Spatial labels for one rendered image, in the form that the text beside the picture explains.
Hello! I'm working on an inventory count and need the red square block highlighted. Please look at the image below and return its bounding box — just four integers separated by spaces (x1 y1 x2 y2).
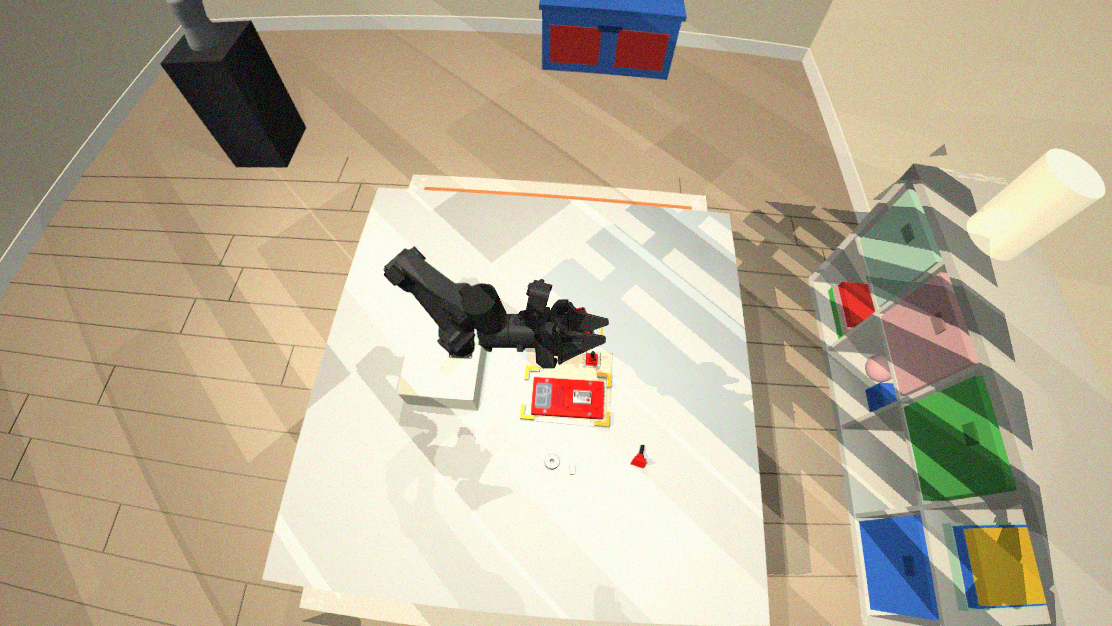
631 445 647 468

